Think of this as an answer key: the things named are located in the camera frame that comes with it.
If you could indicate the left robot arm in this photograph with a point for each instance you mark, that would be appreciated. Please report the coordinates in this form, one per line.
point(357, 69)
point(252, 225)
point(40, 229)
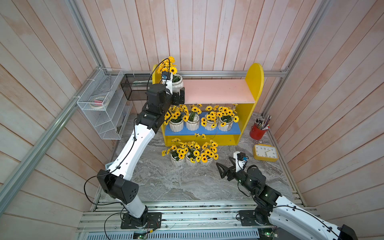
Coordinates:
point(116, 180)

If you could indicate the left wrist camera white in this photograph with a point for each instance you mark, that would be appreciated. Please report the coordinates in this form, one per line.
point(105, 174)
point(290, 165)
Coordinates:
point(167, 78)

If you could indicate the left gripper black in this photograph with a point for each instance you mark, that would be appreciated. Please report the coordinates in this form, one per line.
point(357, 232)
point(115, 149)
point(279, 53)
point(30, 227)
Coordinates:
point(176, 101)

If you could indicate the sunflower pot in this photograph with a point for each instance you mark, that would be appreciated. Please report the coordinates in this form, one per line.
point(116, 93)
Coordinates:
point(177, 152)
point(226, 117)
point(209, 153)
point(175, 117)
point(193, 154)
point(168, 65)
point(210, 118)
point(192, 116)

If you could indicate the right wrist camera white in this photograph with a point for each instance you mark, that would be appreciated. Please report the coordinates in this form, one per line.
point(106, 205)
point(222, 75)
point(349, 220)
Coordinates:
point(240, 160)

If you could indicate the tape roll in rack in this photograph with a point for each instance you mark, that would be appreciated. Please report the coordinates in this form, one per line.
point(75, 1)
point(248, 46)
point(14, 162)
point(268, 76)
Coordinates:
point(99, 102)

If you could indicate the red pencil cup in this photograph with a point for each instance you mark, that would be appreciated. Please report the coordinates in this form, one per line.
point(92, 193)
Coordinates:
point(260, 127)

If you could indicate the light blue calculator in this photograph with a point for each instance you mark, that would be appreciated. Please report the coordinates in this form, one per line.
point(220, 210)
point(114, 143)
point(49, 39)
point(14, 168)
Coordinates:
point(108, 165)

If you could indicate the yellow shelf unit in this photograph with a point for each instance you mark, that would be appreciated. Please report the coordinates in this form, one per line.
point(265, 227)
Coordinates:
point(245, 93)

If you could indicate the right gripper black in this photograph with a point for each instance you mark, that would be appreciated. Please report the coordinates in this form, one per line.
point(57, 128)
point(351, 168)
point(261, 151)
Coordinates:
point(227, 171)

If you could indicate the yellow alarm clock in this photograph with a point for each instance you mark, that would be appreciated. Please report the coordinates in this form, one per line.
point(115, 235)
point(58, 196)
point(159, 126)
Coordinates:
point(265, 153)

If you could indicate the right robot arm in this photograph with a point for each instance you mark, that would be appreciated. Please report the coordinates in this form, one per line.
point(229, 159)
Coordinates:
point(275, 209)

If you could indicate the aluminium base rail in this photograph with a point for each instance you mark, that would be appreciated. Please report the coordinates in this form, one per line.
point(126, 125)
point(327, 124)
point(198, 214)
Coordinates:
point(214, 220)

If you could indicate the black wire basket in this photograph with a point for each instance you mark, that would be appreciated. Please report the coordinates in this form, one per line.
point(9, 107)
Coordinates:
point(135, 86)

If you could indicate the white wire mesh rack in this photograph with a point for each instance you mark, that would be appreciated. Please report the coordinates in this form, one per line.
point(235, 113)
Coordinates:
point(109, 122)

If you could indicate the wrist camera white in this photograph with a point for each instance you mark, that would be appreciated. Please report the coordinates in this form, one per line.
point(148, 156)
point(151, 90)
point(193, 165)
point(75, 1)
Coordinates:
point(240, 160)
point(167, 78)

